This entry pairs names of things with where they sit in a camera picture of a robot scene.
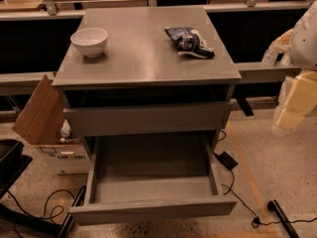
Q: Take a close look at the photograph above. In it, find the white ceramic bowl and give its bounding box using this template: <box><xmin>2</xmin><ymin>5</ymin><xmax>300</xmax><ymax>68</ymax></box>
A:
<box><xmin>70</xmin><ymin>28</ymin><xmax>108</xmax><ymax>58</ymax></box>

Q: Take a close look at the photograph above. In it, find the open grey middle drawer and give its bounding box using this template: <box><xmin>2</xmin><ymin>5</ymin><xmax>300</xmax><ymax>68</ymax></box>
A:
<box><xmin>70</xmin><ymin>132</ymin><xmax>237</xmax><ymax>225</ymax></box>

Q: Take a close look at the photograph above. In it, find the open cardboard box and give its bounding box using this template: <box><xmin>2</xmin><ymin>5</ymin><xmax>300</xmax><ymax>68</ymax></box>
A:
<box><xmin>13</xmin><ymin>75</ymin><xmax>90</xmax><ymax>174</ymax></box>

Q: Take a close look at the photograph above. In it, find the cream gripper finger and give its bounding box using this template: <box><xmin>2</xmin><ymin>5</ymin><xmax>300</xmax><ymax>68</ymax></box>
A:
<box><xmin>275</xmin><ymin>70</ymin><xmax>317</xmax><ymax>131</ymax></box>
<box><xmin>262</xmin><ymin>29</ymin><xmax>293</xmax><ymax>66</ymax></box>

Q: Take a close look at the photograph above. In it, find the closed grey top drawer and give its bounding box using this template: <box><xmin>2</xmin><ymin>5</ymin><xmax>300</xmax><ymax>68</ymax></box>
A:
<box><xmin>63</xmin><ymin>101</ymin><xmax>232</xmax><ymax>136</ymax></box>

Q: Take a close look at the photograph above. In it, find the black power adapter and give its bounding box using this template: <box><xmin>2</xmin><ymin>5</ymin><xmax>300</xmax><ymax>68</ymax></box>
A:
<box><xmin>215</xmin><ymin>152</ymin><xmax>238</xmax><ymax>171</ymax></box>

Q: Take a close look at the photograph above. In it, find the grey metal rail frame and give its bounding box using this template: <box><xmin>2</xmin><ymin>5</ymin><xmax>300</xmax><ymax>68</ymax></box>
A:
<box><xmin>0</xmin><ymin>0</ymin><xmax>317</xmax><ymax>97</ymax></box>

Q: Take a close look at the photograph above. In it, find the blue chip bag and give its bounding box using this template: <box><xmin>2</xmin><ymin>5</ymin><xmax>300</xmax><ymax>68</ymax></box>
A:
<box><xmin>164</xmin><ymin>27</ymin><xmax>215</xmax><ymax>59</ymax></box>

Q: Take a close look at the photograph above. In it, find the black floor cable right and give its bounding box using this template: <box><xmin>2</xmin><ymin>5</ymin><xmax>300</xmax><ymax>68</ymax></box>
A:
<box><xmin>216</xmin><ymin>130</ymin><xmax>317</xmax><ymax>229</ymax></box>

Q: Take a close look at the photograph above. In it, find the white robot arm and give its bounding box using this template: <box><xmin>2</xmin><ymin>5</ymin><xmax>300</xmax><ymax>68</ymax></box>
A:
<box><xmin>262</xmin><ymin>1</ymin><xmax>317</xmax><ymax>131</ymax></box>

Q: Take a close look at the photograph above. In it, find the black chair base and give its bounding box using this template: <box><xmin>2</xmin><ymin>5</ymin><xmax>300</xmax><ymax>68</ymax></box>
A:
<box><xmin>0</xmin><ymin>139</ymin><xmax>87</xmax><ymax>238</ymax></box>

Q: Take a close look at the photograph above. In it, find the grey drawer cabinet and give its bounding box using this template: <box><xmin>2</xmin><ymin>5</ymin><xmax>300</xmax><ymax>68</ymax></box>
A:
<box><xmin>52</xmin><ymin>5</ymin><xmax>243</xmax><ymax>226</ymax></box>

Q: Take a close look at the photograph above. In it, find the black floor bar right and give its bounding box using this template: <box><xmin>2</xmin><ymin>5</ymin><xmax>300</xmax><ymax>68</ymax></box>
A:
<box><xmin>267</xmin><ymin>199</ymin><xmax>299</xmax><ymax>238</ymax></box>

